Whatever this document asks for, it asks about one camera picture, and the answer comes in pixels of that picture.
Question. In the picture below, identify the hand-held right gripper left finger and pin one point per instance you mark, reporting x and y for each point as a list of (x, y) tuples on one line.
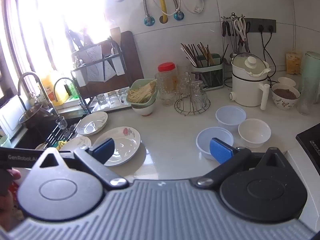
[(105, 150)]

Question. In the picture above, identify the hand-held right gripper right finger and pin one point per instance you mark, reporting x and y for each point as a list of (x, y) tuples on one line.
[(220, 152)]

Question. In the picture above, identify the pale blue plastic bowl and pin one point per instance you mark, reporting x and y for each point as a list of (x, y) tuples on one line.
[(215, 133)]

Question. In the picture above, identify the white plate grey leaf print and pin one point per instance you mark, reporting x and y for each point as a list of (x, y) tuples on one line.
[(75, 143), (91, 125)]

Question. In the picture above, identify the white plastic bowl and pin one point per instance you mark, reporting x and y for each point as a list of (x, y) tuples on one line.
[(230, 116)]

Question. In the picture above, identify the white ceramic bowl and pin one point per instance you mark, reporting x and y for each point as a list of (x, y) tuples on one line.
[(253, 131)]

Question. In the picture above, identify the person's left hand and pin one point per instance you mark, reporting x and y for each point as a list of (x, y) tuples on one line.
[(14, 174)]

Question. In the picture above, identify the black kitchen sink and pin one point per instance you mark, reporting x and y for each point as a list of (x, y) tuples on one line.
[(27, 138)]

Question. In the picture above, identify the small white bowl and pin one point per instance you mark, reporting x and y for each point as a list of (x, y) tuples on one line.
[(40, 147)]

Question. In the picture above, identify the steel wool scrubber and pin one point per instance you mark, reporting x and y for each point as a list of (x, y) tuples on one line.
[(68, 133)]

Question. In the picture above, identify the red patterned clothing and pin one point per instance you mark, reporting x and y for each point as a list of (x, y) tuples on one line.
[(15, 200)]

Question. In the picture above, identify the black sink drain rack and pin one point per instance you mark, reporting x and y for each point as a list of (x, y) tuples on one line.
[(53, 136)]

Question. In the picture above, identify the yellow cloth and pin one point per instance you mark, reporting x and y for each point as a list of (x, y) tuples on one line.
[(62, 143)]

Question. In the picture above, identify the white ribbed panel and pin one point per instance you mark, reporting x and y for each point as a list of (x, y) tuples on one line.
[(11, 115)]

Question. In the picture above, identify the steel pot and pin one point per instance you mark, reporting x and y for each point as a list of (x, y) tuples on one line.
[(32, 116)]

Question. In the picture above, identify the clear drinking glass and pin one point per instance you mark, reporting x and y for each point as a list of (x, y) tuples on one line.
[(103, 101), (113, 98)]

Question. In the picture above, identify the small wine glass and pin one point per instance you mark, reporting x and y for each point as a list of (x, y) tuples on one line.
[(61, 122)]

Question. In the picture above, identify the white bowl red stripe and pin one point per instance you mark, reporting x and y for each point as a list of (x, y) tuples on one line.
[(143, 110)]

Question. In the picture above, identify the green colander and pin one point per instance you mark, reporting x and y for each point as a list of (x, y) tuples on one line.
[(130, 100)]

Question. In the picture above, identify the black dish rack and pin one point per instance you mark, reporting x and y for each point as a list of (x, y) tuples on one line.
[(82, 97)]

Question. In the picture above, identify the clear glass red print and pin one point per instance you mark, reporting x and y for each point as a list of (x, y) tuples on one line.
[(123, 95)]

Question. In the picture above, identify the dried noodles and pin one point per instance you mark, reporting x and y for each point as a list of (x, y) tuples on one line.
[(142, 92)]

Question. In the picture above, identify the green detergent bottle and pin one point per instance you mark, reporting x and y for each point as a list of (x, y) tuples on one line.
[(71, 88)]

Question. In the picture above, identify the white electric pot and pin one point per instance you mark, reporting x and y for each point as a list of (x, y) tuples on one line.
[(247, 87)]

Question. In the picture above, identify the white cutlery holder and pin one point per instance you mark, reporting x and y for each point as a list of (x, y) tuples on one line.
[(118, 67), (80, 79)]

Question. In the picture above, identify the green chopstick holder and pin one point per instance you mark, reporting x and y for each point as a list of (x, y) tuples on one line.
[(207, 76)]

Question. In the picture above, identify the embossed steel board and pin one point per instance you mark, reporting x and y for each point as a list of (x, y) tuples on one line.
[(95, 72)]

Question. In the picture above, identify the yellow oil bottle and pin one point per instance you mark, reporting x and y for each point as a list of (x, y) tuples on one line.
[(52, 87)]

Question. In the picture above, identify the plain grey board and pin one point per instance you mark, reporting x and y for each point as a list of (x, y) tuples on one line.
[(108, 70)]

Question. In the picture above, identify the short steel faucet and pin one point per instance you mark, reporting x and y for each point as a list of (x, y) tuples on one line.
[(63, 79)]

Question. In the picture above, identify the clear glass cup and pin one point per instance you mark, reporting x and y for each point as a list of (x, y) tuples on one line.
[(184, 77)]

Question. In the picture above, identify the patterned ceramic mug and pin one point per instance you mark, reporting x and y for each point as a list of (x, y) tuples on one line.
[(285, 97)]

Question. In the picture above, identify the tall steel faucet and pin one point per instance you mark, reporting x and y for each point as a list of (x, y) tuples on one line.
[(31, 73)]

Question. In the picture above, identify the glass jar red lid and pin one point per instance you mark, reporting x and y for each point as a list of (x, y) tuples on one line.
[(166, 80)]

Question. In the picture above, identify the black induction cooker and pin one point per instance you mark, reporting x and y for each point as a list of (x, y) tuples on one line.
[(310, 137)]

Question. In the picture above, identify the textured clear glass vase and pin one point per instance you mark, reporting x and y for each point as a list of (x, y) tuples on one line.
[(305, 105)]

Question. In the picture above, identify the plain white bowl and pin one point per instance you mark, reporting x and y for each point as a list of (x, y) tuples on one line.
[(286, 80)]

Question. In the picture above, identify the brown cutting board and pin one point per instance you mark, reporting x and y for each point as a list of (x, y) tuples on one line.
[(131, 55)]

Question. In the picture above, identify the bundle of chopsticks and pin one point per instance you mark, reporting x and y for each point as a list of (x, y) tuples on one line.
[(197, 52)]

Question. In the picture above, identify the yellow packet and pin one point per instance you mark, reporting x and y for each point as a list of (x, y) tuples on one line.
[(293, 62)]

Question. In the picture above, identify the pale green bottle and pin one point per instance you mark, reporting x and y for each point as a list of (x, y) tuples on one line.
[(312, 70)]

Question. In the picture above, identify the black power strip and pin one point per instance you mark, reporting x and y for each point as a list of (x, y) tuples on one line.
[(255, 25)]

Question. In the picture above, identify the blue pipe flange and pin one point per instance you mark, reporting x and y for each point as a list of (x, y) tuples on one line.
[(179, 16), (148, 21)]

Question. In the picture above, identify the window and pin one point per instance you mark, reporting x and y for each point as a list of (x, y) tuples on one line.
[(50, 17)]

